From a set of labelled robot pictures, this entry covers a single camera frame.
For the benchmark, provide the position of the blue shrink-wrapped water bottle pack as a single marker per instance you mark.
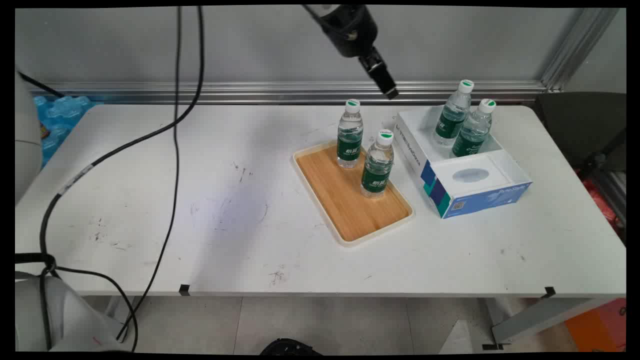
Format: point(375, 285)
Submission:
point(62, 117)

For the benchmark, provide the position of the slanted aluminium frame post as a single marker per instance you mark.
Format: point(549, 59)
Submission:
point(580, 47)

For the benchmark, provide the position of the red packaging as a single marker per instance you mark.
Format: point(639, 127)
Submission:
point(602, 205)

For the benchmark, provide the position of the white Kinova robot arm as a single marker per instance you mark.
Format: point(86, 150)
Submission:
point(60, 315)

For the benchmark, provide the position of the orange box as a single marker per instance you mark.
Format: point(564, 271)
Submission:
point(597, 327)

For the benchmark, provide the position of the white and blue cardboard box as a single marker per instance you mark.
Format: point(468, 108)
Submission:
point(480, 195)

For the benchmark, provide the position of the black round object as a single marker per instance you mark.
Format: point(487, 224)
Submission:
point(290, 347)

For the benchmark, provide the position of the black tape marker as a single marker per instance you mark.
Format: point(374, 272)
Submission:
point(550, 292)
point(184, 289)

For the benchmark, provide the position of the grey metal table leg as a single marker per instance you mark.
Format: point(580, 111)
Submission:
point(540, 317)

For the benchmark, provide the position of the bamboo tray cream rim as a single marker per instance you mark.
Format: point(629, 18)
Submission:
point(350, 210)

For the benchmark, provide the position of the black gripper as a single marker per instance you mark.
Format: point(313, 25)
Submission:
point(350, 30)

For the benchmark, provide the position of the horizontal aluminium frame rail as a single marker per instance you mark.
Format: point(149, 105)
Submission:
point(300, 92)

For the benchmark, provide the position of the clear water bottle green label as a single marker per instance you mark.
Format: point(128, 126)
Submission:
point(350, 145)
point(452, 117)
point(377, 172)
point(470, 137)

